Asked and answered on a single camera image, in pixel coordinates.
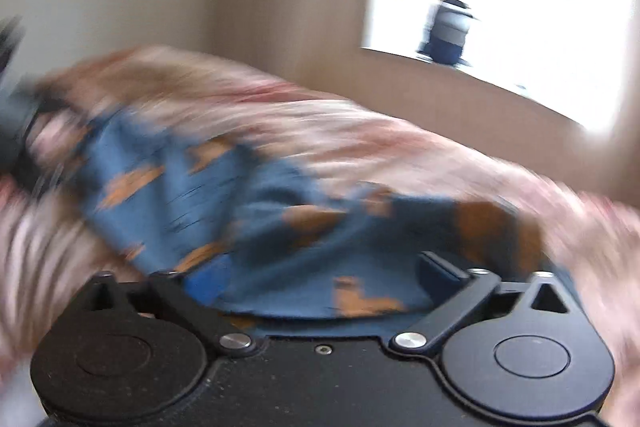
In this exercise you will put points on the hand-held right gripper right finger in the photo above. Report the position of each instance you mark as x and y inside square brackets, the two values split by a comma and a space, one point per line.
[440, 279]

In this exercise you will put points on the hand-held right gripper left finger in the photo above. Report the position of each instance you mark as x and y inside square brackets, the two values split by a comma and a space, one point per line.
[197, 312]

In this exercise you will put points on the blue pants with orange print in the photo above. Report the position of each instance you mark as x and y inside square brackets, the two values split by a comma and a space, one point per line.
[280, 217]

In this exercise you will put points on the pink floral blanket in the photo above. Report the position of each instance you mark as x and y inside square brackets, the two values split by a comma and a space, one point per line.
[350, 142]

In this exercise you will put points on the grey and blue backpack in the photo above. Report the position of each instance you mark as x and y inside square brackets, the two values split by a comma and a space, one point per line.
[447, 34]

